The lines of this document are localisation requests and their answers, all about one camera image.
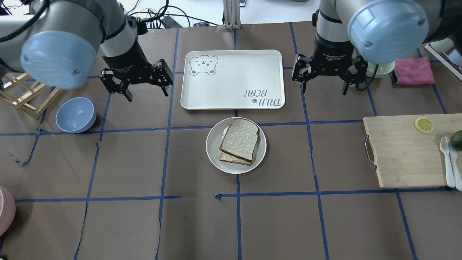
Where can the bread slice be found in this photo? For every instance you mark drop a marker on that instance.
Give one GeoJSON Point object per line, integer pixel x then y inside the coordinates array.
{"type": "Point", "coordinates": [241, 139]}
{"type": "Point", "coordinates": [231, 159]}

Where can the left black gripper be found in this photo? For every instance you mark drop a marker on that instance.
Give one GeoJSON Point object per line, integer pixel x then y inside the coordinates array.
{"type": "Point", "coordinates": [124, 59]}

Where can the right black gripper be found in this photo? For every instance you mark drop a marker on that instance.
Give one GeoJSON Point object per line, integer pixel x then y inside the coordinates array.
{"type": "Point", "coordinates": [331, 52]}

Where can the pink cloth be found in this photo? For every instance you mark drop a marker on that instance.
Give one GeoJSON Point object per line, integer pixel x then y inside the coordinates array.
{"type": "Point", "coordinates": [412, 72]}

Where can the wooden cup rack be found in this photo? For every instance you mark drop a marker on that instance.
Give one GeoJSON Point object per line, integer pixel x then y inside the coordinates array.
{"type": "Point", "coordinates": [19, 91]}

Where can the white plastic knife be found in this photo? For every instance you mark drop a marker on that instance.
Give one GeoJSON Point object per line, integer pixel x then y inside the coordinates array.
{"type": "Point", "coordinates": [453, 160]}

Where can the white plastic fork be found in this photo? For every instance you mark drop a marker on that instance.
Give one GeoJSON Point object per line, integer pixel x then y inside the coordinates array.
{"type": "Point", "coordinates": [449, 176]}

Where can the blue bowl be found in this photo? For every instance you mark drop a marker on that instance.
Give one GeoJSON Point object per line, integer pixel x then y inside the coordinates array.
{"type": "Point", "coordinates": [76, 115]}

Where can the fried egg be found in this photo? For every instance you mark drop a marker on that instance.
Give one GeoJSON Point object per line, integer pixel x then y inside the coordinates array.
{"type": "Point", "coordinates": [225, 132]}

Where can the wooden cutting board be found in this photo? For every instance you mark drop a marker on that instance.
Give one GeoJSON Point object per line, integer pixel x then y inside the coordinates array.
{"type": "Point", "coordinates": [405, 157]}

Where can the cream round plate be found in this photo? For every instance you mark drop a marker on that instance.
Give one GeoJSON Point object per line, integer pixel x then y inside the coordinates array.
{"type": "Point", "coordinates": [214, 140]}

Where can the aluminium frame post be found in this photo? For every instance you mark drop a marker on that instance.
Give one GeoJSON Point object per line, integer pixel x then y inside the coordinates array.
{"type": "Point", "coordinates": [232, 14]}

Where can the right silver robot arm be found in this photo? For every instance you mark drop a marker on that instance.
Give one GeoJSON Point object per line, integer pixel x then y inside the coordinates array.
{"type": "Point", "coordinates": [352, 33]}

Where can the green avocado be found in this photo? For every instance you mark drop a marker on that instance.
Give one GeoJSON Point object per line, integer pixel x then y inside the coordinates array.
{"type": "Point", "coordinates": [456, 140]}

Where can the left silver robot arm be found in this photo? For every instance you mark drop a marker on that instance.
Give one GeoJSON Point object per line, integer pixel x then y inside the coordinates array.
{"type": "Point", "coordinates": [58, 46]}

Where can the lemon slice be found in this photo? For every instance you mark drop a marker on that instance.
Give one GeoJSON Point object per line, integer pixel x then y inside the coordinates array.
{"type": "Point", "coordinates": [424, 125]}

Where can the bread slice on plate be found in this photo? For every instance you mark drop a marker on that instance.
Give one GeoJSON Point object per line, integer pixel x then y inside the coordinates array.
{"type": "Point", "coordinates": [231, 159]}

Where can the pink bowl with ice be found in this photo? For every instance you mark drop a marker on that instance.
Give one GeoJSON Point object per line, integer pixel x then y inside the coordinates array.
{"type": "Point", "coordinates": [7, 209]}

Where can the light green bowl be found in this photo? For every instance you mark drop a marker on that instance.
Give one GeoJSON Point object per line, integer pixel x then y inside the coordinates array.
{"type": "Point", "coordinates": [383, 69]}

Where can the cream bear tray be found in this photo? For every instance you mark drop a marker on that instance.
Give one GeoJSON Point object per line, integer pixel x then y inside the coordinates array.
{"type": "Point", "coordinates": [233, 80]}

